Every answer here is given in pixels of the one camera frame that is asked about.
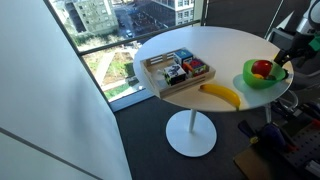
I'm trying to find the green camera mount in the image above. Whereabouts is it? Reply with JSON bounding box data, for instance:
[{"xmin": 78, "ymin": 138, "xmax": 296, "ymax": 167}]
[{"xmin": 307, "ymin": 34, "xmax": 320, "ymax": 53}]

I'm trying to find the black tool rack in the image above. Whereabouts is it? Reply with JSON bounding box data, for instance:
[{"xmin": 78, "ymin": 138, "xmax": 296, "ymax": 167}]
[{"xmin": 279, "ymin": 99, "xmax": 320, "ymax": 180}]

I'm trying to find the red toy apple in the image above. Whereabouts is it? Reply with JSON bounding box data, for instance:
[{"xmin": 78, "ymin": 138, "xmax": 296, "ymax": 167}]
[{"xmin": 251, "ymin": 59, "xmax": 274, "ymax": 79}]

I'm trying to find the red multicolour picture cube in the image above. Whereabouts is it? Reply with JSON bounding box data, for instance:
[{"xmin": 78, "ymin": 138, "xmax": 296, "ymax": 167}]
[{"xmin": 183, "ymin": 58, "xmax": 210, "ymax": 78}]

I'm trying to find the yellow toy banana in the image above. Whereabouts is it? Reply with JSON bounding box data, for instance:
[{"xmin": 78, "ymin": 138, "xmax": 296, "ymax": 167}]
[{"xmin": 199, "ymin": 83, "xmax": 242, "ymax": 111}]

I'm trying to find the white and black cube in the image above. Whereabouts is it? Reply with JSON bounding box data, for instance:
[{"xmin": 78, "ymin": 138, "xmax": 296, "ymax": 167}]
[{"xmin": 163, "ymin": 64, "xmax": 187, "ymax": 87}]

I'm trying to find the dark window railing bar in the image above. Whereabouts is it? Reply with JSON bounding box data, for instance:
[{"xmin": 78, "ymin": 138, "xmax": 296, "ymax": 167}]
[{"xmin": 77, "ymin": 19, "xmax": 202, "ymax": 56}]

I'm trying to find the black wall panel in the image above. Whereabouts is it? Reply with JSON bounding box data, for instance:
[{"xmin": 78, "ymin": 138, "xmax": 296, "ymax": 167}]
[{"xmin": 203, "ymin": 0, "xmax": 313, "ymax": 38}]

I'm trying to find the dark window frame post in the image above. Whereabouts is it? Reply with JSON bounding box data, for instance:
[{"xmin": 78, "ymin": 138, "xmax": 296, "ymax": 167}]
[{"xmin": 43, "ymin": 0, "xmax": 114, "ymax": 108}]

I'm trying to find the wooden slatted tray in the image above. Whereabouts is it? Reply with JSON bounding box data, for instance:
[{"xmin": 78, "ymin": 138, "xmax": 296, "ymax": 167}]
[{"xmin": 139, "ymin": 47, "xmax": 217, "ymax": 100}]

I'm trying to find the white table pedestal base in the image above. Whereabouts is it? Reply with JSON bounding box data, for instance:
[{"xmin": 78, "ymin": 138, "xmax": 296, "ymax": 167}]
[{"xmin": 165, "ymin": 109, "xmax": 218, "ymax": 158}]

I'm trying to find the chrome stand leg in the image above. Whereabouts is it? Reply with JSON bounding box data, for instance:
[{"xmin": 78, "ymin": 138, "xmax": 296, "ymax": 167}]
[{"xmin": 264, "ymin": 89, "xmax": 300, "ymax": 125}]

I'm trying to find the green plastic bowl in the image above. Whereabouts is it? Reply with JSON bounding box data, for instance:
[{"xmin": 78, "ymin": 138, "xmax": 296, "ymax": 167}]
[{"xmin": 242, "ymin": 58, "xmax": 288, "ymax": 90}]

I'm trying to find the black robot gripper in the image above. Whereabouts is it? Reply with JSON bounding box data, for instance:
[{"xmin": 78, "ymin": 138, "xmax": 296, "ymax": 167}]
[{"xmin": 273, "ymin": 32, "xmax": 316, "ymax": 68}]

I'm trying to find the blue picture cube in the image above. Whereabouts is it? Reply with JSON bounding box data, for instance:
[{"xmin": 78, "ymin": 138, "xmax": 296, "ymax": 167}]
[{"xmin": 173, "ymin": 49, "xmax": 195, "ymax": 66}]

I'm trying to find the brown cardboard sheet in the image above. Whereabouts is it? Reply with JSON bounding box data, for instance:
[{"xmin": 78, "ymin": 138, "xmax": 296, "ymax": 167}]
[{"xmin": 233, "ymin": 146, "xmax": 284, "ymax": 180}]

